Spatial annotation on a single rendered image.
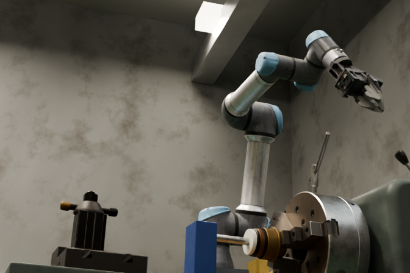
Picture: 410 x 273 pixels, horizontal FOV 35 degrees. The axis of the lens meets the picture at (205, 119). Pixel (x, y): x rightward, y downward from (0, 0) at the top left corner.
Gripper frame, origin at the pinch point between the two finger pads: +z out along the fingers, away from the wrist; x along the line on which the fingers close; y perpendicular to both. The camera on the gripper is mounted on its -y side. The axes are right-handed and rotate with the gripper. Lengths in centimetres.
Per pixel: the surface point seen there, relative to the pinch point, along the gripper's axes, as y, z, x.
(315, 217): 23.3, 18.9, -24.5
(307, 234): 28.8, 23.7, -25.5
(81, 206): 78, -4, -42
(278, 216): 22.9, 8.3, -35.7
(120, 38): -313, -698, -413
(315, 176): 15.2, 5.4, -22.2
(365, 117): -475, -340, -262
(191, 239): 54, 13, -38
